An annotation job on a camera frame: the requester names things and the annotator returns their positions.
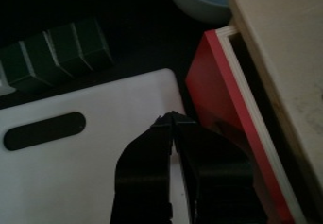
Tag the white plastic cutting board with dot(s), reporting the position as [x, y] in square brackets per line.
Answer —
[85, 171]

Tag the red front wooden drawer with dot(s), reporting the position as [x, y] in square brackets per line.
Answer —
[214, 86]

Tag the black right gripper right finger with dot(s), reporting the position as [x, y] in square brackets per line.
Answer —
[223, 177]

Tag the light wooden drawer box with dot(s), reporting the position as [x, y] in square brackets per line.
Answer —
[286, 60]

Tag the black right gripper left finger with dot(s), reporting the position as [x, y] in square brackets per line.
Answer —
[143, 177]

